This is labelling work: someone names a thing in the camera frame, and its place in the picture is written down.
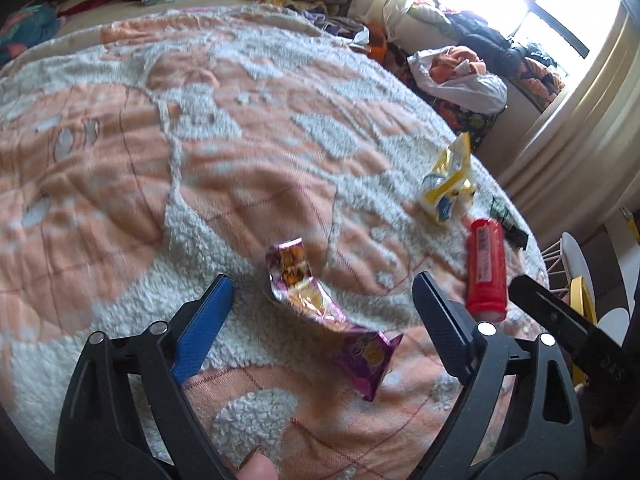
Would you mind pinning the dark floral bag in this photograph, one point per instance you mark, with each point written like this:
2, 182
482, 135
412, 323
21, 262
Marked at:
465, 122

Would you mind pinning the purple snack wrapper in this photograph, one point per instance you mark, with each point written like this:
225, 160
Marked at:
360, 355

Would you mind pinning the white bag of clothes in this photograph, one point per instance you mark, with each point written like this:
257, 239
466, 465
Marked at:
465, 85

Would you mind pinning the black jacket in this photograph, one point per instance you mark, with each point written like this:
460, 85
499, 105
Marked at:
480, 35

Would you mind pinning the window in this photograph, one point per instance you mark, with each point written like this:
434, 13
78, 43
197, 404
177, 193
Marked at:
550, 5

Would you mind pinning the peach and white blanket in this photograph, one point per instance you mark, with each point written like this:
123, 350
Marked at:
150, 160

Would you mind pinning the yellow snack packet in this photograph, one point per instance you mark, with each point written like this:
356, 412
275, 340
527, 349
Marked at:
445, 190

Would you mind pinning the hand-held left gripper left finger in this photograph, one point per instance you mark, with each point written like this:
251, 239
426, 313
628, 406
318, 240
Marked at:
205, 330

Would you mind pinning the orange floral cushion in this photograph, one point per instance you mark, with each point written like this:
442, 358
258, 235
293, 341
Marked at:
542, 77

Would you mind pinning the dark green packet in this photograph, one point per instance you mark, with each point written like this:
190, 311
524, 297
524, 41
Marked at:
515, 232

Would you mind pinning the orange bag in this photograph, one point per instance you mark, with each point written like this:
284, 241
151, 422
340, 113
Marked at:
377, 50

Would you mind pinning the teal floral cloth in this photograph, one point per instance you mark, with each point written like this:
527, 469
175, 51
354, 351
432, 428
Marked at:
25, 30

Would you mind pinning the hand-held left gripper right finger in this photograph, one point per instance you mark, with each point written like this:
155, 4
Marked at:
445, 325

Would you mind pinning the person's left hand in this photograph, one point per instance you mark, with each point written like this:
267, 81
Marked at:
257, 467

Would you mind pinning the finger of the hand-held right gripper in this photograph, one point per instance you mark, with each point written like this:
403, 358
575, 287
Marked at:
565, 325

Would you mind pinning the red cylindrical can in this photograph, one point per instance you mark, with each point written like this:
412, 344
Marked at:
485, 265

